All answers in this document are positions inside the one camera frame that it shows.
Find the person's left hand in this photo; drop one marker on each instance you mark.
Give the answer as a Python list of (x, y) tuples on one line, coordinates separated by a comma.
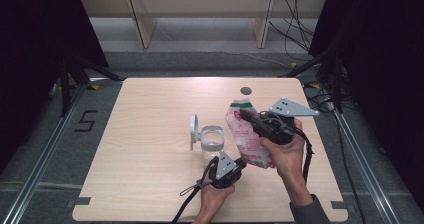
[(213, 197)]

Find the black curtain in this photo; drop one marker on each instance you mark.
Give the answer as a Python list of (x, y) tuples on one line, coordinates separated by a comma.
[(383, 50), (30, 34)]

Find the person's right hand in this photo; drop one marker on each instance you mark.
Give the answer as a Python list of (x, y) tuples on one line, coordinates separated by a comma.
[(288, 160)]

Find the yellow tape piece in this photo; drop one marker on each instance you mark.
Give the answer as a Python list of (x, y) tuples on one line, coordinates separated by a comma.
[(94, 87), (293, 65), (315, 85)]

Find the grey sleeve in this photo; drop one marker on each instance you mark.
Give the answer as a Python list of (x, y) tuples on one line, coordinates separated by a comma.
[(310, 214)]

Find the aluminium floor rail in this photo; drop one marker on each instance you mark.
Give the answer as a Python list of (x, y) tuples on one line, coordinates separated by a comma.
[(363, 170), (36, 170)]

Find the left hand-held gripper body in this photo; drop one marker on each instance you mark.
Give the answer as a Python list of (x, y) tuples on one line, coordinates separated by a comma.
[(225, 165)]

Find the grey round table grommet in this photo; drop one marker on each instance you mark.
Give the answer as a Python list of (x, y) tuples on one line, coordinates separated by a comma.
[(246, 90)]

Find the pink and white seasoning bag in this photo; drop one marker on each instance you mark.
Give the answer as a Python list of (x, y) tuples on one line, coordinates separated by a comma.
[(248, 140)]

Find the black tripod stand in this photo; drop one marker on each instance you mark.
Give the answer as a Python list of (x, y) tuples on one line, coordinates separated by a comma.
[(66, 84), (337, 80)]

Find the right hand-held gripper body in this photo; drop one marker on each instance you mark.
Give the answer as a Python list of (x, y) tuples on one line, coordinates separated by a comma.
[(286, 107)]

